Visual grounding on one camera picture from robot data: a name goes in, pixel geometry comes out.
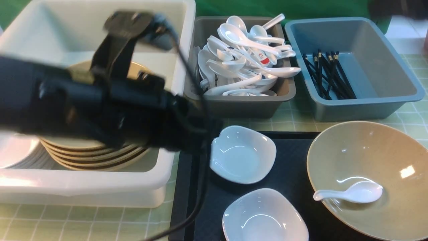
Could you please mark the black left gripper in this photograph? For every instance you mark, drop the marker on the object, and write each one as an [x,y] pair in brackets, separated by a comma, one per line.
[140,111]

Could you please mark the white sauce dish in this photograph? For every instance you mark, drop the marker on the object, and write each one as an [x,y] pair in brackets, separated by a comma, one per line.
[263,215]
[242,155]

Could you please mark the white soup spoon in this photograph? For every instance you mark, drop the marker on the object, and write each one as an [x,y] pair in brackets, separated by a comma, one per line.
[362,192]

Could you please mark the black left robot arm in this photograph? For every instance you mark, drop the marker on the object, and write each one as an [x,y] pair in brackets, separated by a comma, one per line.
[49,101]

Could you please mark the black serving tray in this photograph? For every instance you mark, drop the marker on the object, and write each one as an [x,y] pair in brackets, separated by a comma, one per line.
[289,177]

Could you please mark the white spoon top of pile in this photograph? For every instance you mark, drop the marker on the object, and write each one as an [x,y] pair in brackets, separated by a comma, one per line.
[234,35]

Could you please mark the white stacked plates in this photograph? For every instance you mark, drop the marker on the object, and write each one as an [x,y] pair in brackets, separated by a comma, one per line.
[23,152]

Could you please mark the white spoon with red mark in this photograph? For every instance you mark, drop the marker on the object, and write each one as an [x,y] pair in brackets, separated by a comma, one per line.
[266,60]

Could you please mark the green checkered tablecloth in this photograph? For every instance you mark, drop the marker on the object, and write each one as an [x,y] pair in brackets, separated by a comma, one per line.
[79,223]

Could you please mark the black chopstick gold tip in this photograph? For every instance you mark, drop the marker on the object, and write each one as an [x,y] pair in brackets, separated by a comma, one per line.
[343,76]

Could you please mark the blue chopstick bin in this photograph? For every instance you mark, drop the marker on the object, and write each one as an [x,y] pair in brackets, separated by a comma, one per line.
[380,79]

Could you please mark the green backdrop cloth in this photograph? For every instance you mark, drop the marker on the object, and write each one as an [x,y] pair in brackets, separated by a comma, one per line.
[292,9]

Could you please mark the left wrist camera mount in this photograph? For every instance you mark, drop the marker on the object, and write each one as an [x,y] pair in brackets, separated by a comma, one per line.
[125,29]

